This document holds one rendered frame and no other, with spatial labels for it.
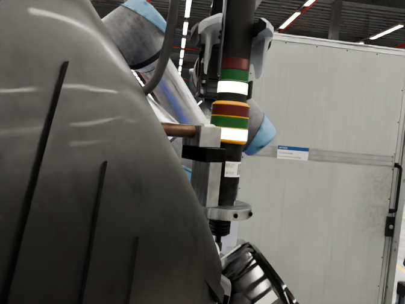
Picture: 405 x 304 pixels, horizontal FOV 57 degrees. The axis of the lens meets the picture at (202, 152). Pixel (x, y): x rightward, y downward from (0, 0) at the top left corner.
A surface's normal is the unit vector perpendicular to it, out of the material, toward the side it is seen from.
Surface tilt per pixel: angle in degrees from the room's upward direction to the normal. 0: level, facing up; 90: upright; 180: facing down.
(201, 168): 90
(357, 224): 90
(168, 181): 77
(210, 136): 90
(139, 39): 109
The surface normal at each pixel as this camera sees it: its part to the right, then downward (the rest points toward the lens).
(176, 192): 0.95, -0.11
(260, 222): 0.13, 0.07
